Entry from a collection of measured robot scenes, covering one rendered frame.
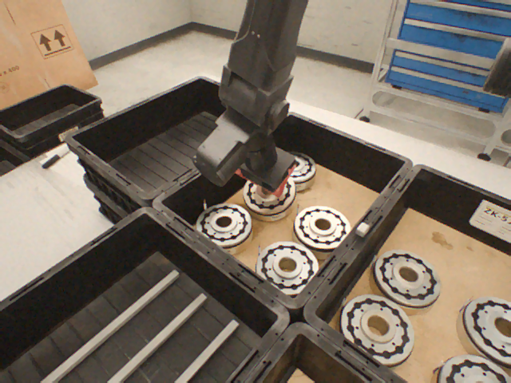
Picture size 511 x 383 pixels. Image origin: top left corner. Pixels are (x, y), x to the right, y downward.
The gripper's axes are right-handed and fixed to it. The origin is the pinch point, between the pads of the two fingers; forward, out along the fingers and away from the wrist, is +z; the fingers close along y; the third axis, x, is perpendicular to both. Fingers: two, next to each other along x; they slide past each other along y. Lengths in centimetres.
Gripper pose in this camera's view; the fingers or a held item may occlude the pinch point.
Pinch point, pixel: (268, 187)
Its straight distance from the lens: 63.0
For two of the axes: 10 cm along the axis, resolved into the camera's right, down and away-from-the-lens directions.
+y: 7.7, 4.5, -4.5
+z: 1.9, 5.1, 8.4
